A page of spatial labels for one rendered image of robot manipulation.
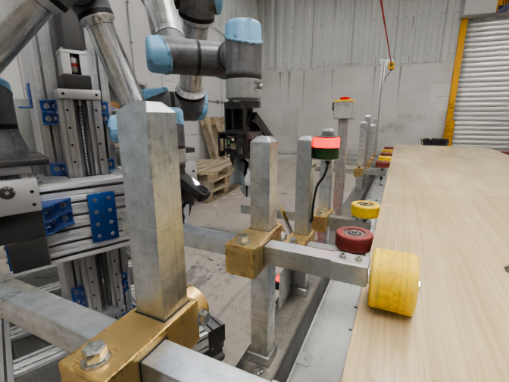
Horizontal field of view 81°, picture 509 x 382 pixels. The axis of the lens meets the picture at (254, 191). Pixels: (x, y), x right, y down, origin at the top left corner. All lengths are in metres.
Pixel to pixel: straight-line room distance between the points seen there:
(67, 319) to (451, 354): 0.41
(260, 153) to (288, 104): 8.23
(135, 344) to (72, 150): 1.01
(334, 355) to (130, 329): 0.57
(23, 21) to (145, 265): 0.76
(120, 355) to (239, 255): 0.23
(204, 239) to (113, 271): 0.92
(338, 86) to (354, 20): 1.58
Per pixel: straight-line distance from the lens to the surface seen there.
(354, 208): 0.92
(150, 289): 0.30
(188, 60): 0.70
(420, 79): 8.62
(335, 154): 0.70
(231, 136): 0.62
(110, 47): 1.01
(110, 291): 1.48
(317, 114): 8.54
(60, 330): 0.37
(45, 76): 1.33
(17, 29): 0.96
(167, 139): 0.27
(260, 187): 0.48
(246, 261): 0.45
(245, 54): 0.63
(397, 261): 0.43
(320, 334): 0.85
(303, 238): 0.74
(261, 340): 0.62
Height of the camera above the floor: 1.15
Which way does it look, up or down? 14 degrees down
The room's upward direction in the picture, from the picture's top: straight up
